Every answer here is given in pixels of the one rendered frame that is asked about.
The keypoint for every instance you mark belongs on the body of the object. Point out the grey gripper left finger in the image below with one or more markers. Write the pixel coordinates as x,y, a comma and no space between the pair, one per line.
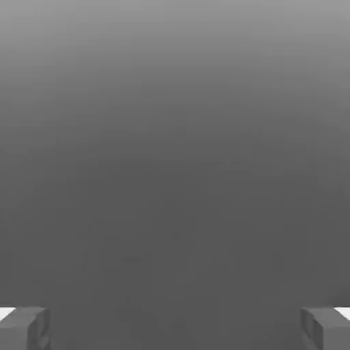
22,328

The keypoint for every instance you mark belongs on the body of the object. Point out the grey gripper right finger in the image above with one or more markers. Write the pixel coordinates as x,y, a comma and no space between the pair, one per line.
328,328

